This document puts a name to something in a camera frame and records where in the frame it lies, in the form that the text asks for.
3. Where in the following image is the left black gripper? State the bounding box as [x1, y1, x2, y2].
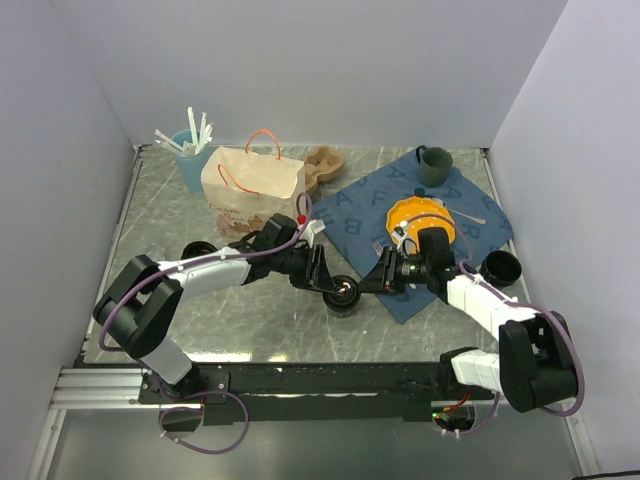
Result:
[273, 246, 336, 297]

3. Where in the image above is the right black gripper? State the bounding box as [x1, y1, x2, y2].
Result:
[355, 246, 431, 296]

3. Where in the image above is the black coffee cup lid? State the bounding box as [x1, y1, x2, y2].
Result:
[323, 275, 361, 312]

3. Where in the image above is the dark takeout coffee cup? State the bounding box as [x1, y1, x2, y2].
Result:
[327, 306, 355, 318]

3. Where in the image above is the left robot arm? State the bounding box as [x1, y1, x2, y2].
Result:
[93, 214, 355, 402]

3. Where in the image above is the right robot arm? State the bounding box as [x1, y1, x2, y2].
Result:
[359, 227, 586, 417]

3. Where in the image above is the brown paper takeout bag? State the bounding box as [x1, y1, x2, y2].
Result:
[200, 145, 305, 240]

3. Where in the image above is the blue letter-print cloth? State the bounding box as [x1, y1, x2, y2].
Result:
[306, 150, 515, 325]

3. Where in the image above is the orange dotted plate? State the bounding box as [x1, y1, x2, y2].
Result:
[385, 196, 456, 245]

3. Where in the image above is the dark green mug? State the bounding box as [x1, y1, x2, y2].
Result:
[416, 145, 453, 188]

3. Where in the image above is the stack of black lids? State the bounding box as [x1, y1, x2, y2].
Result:
[180, 241, 217, 260]

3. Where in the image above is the blue plastic cup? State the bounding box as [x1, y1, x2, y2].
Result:
[174, 145, 214, 193]

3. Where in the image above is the white wrapped straw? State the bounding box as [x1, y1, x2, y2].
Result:
[154, 129, 185, 155]
[195, 112, 211, 154]
[187, 106, 199, 149]

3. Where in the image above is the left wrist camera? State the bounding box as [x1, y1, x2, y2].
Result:
[300, 219, 325, 247]

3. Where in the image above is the black mounting base rail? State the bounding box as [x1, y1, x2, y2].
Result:
[138, 362, 493, 426]

